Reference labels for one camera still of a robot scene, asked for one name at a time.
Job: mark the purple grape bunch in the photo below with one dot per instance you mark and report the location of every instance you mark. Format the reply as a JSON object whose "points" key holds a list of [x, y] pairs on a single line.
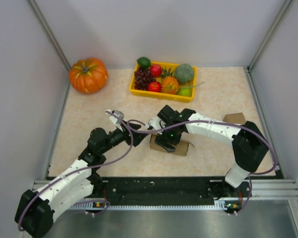
{"points": [[143, 78]]}

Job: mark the aluminium frame post left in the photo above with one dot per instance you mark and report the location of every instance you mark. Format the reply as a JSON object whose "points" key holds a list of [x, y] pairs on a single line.
{"points": [[49, 33]]}

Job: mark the green netted melon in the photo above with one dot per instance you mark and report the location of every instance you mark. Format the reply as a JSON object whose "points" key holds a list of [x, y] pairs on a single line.
{"points": [[184, 73]]}

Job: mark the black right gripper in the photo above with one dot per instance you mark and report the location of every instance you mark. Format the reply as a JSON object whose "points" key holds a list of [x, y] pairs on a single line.
{"points": [[161, 140]]}

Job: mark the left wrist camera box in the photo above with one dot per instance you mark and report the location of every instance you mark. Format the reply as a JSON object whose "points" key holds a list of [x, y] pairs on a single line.
{"points": [[116, 117]]}

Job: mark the red apple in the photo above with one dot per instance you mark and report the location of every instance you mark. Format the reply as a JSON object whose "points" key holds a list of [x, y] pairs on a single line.
{"points": [[156, 70], [154, 87]]}

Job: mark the red apple front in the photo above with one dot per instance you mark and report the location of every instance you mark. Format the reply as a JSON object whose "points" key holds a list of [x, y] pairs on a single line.
{"points": [[154, 87]]}

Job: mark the dark green lime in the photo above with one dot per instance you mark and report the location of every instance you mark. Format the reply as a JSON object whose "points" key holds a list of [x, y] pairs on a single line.
{"points": [[144, 62]]}

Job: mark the orange pumpkin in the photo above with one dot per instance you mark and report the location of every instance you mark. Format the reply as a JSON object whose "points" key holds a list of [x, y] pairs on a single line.
{"points": [[88, 76]]}

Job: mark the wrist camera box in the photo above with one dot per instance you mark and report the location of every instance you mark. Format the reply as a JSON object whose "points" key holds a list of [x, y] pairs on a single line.
{"points": [[156, 123], [116, 117]]}

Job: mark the orange horned melon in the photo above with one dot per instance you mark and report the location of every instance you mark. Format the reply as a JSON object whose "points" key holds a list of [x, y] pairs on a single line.
{"points": [[169, 84]]}

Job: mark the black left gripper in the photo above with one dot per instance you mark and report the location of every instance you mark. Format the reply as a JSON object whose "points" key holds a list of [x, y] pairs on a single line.
{"points": [[126, 131]]}

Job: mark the white slotted cable duct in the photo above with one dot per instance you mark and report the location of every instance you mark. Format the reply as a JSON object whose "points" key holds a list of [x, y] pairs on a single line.
{"points": [[98, 206]]}

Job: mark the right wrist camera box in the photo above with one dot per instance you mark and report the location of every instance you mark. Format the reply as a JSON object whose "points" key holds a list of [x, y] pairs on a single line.
{"points": [[156, 123]]}

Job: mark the red apple rear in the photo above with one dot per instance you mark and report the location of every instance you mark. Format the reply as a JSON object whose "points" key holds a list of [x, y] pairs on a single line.
{"points": [[156, 70]]}

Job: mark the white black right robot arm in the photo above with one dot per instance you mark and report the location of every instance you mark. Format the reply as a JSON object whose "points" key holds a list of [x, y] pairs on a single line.
{"points": [[247, 142]]}

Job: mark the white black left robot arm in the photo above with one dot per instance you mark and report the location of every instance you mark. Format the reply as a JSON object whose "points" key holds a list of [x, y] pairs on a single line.
{"points": [[38, 210]]}

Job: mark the light green apple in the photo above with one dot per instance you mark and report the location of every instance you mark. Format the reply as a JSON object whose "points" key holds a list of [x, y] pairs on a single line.
{"points": [[186, 91]]}

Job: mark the aluminium frame post right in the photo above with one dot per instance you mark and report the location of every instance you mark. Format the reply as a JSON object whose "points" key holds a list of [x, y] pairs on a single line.
{"points": [[282, 13]]}

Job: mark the aluminium frame post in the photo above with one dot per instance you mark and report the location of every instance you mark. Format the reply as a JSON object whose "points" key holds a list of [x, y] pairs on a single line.
{"points": [[49, 33], [282, 13]]}

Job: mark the brown cardboard box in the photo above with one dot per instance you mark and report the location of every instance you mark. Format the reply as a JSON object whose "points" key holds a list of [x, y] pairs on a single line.
{"points": [[237, 118]]}

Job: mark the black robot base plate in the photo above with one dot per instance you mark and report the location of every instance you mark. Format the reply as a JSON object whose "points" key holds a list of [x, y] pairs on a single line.
{"points": [[168, 190]]}

